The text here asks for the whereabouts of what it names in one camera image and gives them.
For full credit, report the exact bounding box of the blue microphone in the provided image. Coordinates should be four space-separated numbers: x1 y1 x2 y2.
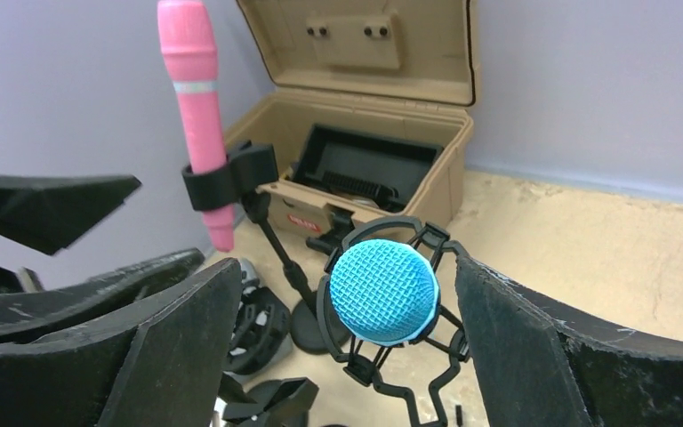
329 239 440 346

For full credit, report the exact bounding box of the black stand with pink microphone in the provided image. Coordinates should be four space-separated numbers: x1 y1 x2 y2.
181 140 328 355

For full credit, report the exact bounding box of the tan plastic tool case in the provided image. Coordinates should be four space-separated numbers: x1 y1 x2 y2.
225 1 480 238

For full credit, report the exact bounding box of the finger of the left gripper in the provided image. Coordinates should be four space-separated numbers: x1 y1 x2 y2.
0 248 205 343
0 175 141 255

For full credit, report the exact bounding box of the pink toy microphone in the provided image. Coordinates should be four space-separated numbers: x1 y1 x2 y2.
157 1 236 253

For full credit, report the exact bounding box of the black shock-mount desk stand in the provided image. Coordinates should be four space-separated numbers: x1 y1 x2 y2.
224 258 293 383

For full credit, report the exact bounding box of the black tripod shock-mount stand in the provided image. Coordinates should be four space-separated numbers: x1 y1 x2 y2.
315 214 472 427

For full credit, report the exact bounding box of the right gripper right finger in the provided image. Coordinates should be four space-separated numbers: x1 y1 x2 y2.
455 255 683 426

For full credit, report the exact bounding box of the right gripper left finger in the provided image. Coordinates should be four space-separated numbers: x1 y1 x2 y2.
0 258 242 426

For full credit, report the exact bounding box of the black clip desk stand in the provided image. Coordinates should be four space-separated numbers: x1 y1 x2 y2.
218 375 319 427

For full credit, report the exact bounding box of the black tray inside case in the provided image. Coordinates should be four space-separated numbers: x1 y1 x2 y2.
291 124 444 213

